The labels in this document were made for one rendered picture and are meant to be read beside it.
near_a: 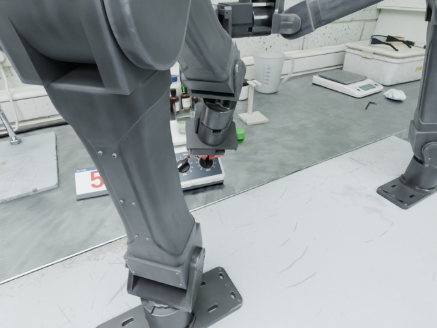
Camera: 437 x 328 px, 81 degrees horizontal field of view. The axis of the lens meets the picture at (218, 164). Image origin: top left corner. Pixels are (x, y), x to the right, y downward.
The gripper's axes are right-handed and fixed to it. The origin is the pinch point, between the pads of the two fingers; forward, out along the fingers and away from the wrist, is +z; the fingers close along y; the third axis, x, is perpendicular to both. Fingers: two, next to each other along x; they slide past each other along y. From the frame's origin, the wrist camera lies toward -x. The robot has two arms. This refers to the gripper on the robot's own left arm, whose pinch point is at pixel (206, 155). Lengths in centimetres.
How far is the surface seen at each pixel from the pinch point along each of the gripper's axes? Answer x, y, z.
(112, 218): 13.1, 19.9, 2.3
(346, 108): -30, -58, 18
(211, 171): 3.3, -1.0, 1.5
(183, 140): -4.4, 5.2, 0.4
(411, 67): -56, -102, 19
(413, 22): -88, -117, 17
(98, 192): 5.9, 24.2, 6.3
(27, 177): -0.4, 41.9, 11.0
